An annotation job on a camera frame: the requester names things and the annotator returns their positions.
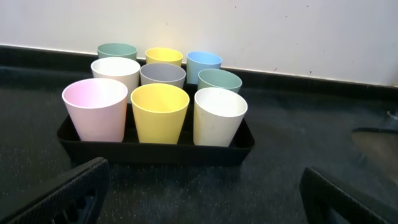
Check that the yellow cup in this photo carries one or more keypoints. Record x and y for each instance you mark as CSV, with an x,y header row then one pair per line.
x,y
159,121
163,56

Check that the green cup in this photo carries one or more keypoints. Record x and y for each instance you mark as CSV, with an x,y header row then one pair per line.
x,y
219,79
116,51

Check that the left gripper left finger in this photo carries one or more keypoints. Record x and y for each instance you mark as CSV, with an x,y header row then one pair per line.
x,y
56,202

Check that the white cup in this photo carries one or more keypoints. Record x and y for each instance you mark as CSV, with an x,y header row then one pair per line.
x,y
217,124
116,70

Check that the pink cup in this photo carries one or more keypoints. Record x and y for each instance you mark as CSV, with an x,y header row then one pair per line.
x,y
96,115

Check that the black tray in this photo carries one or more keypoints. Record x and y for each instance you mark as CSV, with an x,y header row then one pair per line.
x,y
155,154

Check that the steel tap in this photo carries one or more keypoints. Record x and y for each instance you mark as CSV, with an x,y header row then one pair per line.
x,y
394,115

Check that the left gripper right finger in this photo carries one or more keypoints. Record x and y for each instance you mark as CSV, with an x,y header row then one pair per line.
x,y
335,202

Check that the steel sink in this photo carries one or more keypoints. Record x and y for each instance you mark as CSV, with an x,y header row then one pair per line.
x,y
379,149

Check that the grey cup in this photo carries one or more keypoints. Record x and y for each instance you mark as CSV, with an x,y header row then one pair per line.
x,y
162,74

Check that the blue cup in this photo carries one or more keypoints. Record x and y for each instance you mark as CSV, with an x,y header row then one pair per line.
x,y
202,62

